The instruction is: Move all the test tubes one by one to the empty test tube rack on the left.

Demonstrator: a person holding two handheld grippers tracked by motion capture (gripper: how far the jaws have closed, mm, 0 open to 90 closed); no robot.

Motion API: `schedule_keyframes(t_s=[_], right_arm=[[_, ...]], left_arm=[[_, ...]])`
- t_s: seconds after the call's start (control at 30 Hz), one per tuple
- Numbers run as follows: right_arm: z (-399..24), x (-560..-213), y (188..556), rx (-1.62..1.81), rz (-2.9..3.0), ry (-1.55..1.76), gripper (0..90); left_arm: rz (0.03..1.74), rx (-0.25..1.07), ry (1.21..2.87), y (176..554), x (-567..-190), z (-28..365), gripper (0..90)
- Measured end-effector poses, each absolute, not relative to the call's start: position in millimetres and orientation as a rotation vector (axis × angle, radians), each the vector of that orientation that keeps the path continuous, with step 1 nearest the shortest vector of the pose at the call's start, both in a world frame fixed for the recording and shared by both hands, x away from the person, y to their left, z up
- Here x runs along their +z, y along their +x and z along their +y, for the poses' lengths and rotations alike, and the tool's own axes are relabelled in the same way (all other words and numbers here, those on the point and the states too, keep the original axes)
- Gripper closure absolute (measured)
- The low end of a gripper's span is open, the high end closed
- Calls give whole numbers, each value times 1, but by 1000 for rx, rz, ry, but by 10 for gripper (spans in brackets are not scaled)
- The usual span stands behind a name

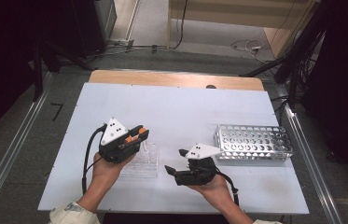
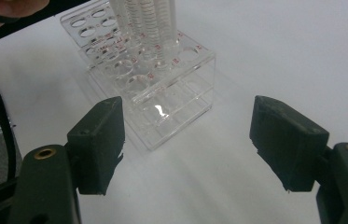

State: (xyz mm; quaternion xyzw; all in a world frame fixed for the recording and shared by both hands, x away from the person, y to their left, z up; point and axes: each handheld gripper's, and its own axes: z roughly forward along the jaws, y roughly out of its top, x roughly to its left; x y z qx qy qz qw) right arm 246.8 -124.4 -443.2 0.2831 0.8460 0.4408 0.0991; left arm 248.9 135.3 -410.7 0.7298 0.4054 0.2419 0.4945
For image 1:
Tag black stand with cables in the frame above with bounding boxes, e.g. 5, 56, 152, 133
239, 0, 329, 110

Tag metal tube rack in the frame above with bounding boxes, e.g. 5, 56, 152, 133
213, 123, 295, 162

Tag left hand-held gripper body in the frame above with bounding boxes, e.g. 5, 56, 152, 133
98, 117, 138, 164

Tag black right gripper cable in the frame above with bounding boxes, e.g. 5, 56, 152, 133
215, 169, 241, 207

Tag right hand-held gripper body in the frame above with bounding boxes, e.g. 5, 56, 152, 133
174, 143, 224, 187

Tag aluminium floor rail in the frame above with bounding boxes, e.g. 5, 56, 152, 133
278, 90, 344, 224
0, 72, 54, 224

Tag black hanging cable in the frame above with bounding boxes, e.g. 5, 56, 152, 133
174, 0, 189, 49

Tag person's right hand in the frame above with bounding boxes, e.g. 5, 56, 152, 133
188, 174, 233, 210

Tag grey floor cables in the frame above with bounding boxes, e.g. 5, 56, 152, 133
87, 38, 170, 59

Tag black metal stand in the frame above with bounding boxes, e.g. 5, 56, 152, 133
31, 40, 96, 103

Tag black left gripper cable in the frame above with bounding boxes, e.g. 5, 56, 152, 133
81, 123, 108, 196

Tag black cabinet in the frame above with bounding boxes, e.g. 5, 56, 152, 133
68, 0, 118, 59

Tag clear plastic tube rack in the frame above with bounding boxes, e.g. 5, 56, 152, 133
119, 141, 160, 179

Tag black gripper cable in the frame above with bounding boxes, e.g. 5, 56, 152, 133
81, 123, 108, 196
215, 169, 241, 207

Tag white coiled cable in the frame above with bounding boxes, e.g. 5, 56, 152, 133
230, 38, 276, 65

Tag light left sleeve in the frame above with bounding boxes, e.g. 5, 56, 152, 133
49, 202, 101, 224

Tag light sleeve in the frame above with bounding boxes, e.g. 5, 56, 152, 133
252, 218, 284, 224
49, 202, 101, 224

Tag person's left hand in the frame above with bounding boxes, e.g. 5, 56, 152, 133
91, 151, 136, 194

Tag light right sleeve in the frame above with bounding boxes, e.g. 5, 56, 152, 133
252, 218, 284, 224

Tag white board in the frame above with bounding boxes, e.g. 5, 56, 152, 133
36, 82, 310, 216

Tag light wooden furniture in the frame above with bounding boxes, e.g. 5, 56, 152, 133
166, 0, 321, 60

